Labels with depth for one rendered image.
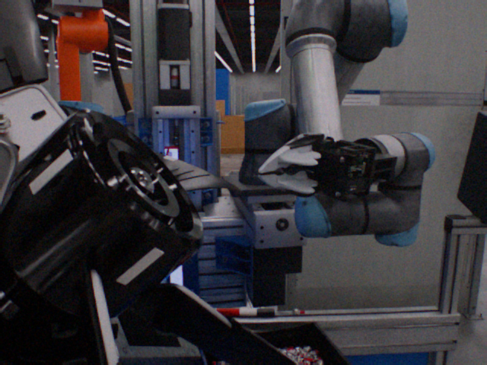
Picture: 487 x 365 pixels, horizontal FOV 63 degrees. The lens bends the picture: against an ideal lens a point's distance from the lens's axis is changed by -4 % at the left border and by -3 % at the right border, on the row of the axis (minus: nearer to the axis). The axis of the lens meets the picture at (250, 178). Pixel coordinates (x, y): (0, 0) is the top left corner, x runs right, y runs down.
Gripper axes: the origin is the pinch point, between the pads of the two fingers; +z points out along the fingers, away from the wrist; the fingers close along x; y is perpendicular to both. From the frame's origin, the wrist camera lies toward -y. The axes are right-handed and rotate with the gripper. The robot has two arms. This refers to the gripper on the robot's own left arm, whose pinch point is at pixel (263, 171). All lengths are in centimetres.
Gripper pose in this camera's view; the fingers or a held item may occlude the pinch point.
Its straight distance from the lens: 53.0
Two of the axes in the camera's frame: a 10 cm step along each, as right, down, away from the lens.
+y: 6.2, 2.5, -7.4
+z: -7.8, 1.2, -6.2
